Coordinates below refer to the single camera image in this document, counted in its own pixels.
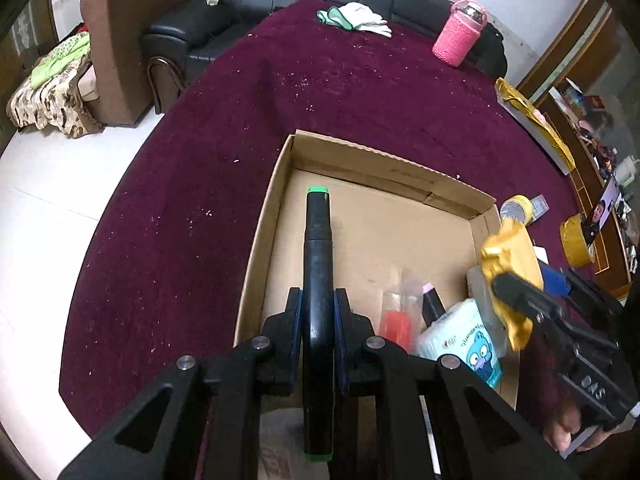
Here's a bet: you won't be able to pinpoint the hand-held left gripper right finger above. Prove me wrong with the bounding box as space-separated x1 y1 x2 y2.
330 287 571 480

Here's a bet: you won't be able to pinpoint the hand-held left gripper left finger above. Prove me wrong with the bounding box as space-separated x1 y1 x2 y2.
57 287 306 480

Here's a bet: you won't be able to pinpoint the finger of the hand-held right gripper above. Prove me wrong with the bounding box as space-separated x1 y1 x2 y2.
541 264 608 306
492 271 557 330

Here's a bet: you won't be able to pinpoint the yellow packet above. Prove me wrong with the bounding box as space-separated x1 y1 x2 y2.
480 219 546 352

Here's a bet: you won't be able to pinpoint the black marker with green caps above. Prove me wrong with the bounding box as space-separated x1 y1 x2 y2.
301 186 337 462

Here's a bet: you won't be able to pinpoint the shallow cardboard box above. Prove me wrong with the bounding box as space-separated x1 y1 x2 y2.
234 129 522 411

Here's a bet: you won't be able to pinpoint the person's right hand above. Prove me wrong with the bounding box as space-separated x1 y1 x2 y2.
542 399 611 457

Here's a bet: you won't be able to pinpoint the large yellow tape roll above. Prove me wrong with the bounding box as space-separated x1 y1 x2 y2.
559 213 598 268

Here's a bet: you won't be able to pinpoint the clear bottle with red liquid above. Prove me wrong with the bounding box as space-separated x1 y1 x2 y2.
379 280 422 353

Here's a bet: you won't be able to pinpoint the wooden cabinet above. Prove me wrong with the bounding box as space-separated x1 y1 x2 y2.
542 80 640 301

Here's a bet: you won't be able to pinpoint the grey card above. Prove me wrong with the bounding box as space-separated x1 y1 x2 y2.
529 195 551 223

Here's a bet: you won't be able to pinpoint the tissue pack with blue cartoon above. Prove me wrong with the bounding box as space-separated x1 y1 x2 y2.
415 298 505 390

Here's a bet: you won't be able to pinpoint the small tin with lid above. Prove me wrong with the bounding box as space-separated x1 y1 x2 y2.
500 195 533 223

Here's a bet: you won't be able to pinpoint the smartphone with lit screen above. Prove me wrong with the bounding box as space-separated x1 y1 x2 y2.
582 177 623 246

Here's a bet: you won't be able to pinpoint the black tube with pink cap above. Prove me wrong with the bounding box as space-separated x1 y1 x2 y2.
421 283 446 331

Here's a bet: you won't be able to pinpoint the long yellow box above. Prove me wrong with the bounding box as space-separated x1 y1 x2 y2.
495 77 576 175

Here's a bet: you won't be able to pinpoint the maroon tablecloth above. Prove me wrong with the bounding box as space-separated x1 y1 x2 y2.
60 0 626 438

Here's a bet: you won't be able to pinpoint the pink sleeved bottle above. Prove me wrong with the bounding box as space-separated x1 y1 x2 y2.
432 0 488 67

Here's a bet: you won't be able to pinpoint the white work gloves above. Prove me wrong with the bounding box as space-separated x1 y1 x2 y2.
316 2 392 37

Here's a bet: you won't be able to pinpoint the patterned beige blanket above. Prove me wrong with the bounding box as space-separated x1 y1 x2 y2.
7 62 103 138

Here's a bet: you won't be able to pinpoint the brown armchair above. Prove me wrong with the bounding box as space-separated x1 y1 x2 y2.
81 0 223 128

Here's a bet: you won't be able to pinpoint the green cloth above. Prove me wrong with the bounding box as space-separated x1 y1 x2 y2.
31 32 91 88

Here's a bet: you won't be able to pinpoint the wooden door frame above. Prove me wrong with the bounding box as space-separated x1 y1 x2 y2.
515 0 613 106

